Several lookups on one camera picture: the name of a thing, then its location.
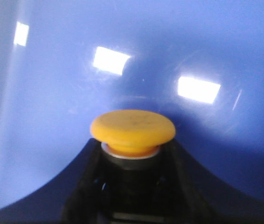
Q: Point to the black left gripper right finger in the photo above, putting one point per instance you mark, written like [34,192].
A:
[202,198]

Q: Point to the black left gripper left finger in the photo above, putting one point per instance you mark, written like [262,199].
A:
[45,205]

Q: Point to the yellow push button switch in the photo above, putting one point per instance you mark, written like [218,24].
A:
[131,144]

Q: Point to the blue plastic bin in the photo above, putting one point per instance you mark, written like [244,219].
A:
[64,62]

